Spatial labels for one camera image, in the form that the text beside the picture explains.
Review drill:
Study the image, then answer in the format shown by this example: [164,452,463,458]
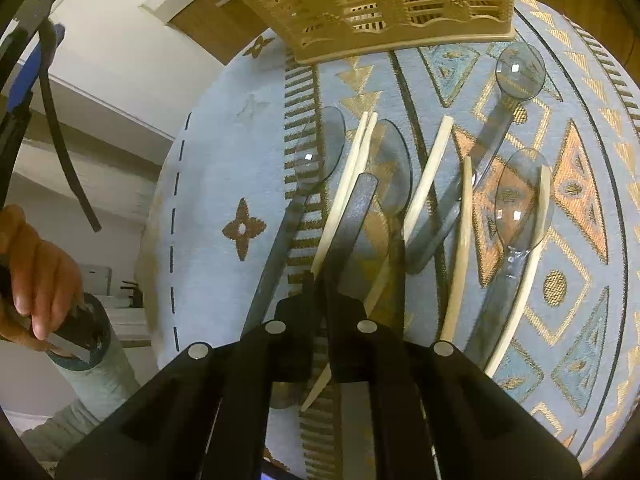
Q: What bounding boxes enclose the black plastic spoon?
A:
[37,19,104,233]

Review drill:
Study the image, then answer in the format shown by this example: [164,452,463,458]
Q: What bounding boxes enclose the wooden chopstick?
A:
[311,112,369,278]
[484,165,551,377]
[439,156,473,342]
[363,115,454,315]
[299,112,380,413]

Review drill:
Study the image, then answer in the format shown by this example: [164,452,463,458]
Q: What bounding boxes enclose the dark translucent plastic spoon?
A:
[265,172,378,385]

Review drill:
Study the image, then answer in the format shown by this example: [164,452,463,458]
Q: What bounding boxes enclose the grey sleeved forearm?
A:
[21,294,140,467]

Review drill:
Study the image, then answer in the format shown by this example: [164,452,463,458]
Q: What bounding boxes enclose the person's left hand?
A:
[1,205,84,356]

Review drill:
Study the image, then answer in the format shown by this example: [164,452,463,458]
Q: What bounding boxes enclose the blue patterned round tablecloth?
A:
[137,0,639,470]

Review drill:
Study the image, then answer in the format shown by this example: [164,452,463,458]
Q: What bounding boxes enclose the clear plastic spoon right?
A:
[464,148,550,368]

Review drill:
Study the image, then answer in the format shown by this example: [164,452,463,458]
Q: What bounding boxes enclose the clear spoon centre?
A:
[364,119,412,336]

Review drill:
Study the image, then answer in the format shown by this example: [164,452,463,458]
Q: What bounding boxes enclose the clear spoon on left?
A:
[241,106,346,336]

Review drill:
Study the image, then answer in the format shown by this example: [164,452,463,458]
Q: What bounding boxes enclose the beige plastic utensil basket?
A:
[242,0,514,64]

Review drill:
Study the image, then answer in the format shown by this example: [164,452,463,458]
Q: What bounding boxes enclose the clear spoon top right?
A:
[406,41,546,274]

